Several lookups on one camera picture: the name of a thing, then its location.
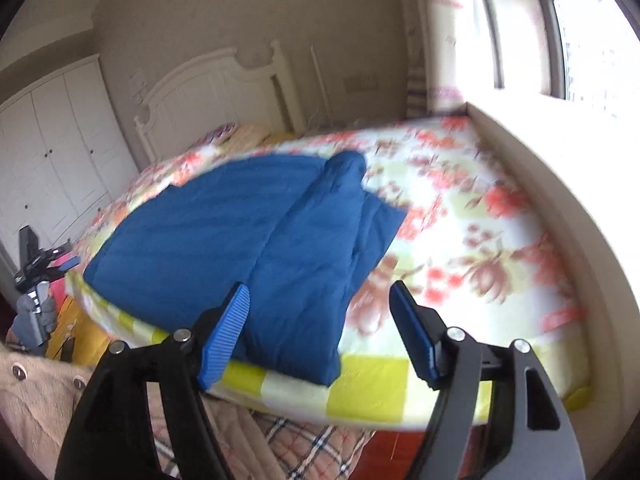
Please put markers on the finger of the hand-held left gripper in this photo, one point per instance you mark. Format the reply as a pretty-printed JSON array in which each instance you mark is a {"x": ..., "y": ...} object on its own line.
[
  {"x": 67, "y": 263},
  {"x": 57, "y": 251}
]

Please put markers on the white wardrobe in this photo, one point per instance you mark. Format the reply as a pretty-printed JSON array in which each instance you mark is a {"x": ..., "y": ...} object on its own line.
[{"x": 65, "y": 160}]

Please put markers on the blue quilted jacket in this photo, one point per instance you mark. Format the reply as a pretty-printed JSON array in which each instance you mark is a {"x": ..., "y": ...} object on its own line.
[{"x": 225, "y": 230}]

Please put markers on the white stand lamp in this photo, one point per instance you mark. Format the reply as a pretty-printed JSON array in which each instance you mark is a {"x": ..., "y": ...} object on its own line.
[{"x": 320, "y": 82}]

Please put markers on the person's left hand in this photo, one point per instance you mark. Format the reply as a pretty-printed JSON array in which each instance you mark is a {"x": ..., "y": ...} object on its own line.
[{"x": 47, "y": 315}]

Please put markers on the wall socket panel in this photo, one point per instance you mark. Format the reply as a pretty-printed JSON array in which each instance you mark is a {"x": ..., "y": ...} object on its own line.
[{"x": 361, "y": 83}]

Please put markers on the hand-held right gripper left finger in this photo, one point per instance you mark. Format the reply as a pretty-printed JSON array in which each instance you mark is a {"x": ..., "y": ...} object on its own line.
[{"x": 225, "y": 340}]

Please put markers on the beige floral pillow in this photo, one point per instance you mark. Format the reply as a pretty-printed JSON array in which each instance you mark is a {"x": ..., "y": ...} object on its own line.
[{"x": 250, "y": 133}]

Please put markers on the plaid pajama pants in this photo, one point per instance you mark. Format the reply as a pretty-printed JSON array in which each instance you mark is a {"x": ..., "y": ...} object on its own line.
[{"x": 310, "y": 450}]

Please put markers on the floral quilt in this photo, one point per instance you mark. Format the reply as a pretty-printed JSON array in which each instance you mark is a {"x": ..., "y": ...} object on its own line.
[{"x": 475, "y": 260}]

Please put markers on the printed curtain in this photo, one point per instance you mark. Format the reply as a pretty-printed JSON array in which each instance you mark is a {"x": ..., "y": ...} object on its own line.
[{"x": 445, "y": 35}]

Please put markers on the mandala patterned cushion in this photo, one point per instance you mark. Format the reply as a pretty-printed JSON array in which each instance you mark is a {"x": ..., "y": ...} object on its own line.
[{"x": 220, "y": 132}]

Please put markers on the white wooden bed headboard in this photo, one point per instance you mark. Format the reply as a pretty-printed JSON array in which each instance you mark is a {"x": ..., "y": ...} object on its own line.
[{"x": 215, "y": 90}]

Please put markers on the dark framed window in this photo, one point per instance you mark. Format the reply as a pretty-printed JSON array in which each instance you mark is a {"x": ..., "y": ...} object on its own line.
[{"x": 545, "y": 30}]

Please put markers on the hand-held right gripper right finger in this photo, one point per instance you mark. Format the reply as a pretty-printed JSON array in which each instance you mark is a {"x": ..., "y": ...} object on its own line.
[{"x": 412, "y": 335}]

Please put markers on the beige window sill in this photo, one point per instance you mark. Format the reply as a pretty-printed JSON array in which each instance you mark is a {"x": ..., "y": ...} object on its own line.
[{"x": 575, "y": 185}]

